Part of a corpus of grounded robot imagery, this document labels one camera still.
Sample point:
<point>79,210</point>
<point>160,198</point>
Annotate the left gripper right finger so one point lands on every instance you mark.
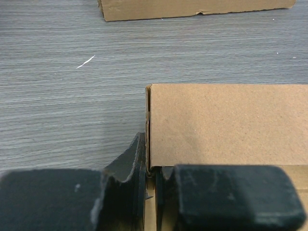
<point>226,198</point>

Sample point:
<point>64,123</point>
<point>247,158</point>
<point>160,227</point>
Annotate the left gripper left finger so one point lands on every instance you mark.
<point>112,199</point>

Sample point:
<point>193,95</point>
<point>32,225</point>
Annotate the large brown cardboard box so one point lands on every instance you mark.
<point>123,10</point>

